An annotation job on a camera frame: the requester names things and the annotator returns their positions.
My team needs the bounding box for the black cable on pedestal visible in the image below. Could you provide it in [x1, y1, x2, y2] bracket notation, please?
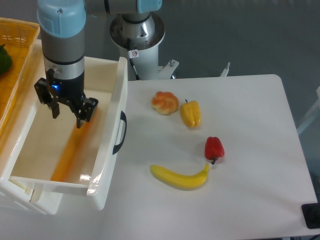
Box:
[126, 38, 142, 81]

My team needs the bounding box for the black device at table edge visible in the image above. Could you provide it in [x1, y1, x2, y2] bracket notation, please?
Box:
[301, 203, 320, 229]

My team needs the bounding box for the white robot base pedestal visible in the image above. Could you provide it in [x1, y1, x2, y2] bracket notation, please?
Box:
[110, 12, 179, 81]

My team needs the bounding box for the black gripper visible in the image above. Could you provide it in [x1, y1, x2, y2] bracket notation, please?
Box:
[34, 68, 99, 129]

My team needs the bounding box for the red bell pepper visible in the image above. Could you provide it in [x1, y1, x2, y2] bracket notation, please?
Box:
[204, 136, 225, 165]

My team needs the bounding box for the yellow bell pepper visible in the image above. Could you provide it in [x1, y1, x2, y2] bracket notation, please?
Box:
[179, 99, 202, 129]

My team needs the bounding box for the yellow banana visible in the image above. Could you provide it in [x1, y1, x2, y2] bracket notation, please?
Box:
[149, 163, 210, 190]

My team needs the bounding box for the round knotted bread roll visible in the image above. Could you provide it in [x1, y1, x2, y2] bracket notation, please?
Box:
[150, 91, 179, 115]

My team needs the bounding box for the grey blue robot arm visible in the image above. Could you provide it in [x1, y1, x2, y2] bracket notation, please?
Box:
[34, 0, 165, 128]

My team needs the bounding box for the white frame at right edge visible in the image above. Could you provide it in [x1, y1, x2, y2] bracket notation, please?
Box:
[296, 87, 320, 135]

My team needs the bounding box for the orange plastic basket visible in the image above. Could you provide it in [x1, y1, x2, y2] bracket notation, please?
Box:
[0, 17, 40, 133]

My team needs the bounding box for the white drawer cabinet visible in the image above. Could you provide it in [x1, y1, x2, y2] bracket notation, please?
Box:
[0, 39, 63, 215]

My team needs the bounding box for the dark blue drawer handle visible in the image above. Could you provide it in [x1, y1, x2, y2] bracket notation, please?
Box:
[112, 111, 128, 155]

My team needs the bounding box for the open white upper drawer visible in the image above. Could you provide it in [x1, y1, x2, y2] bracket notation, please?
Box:
[10, 57, 128, 210]

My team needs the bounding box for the green bell pepper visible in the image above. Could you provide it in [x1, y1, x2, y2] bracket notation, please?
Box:
[0, 44, 12, 75]

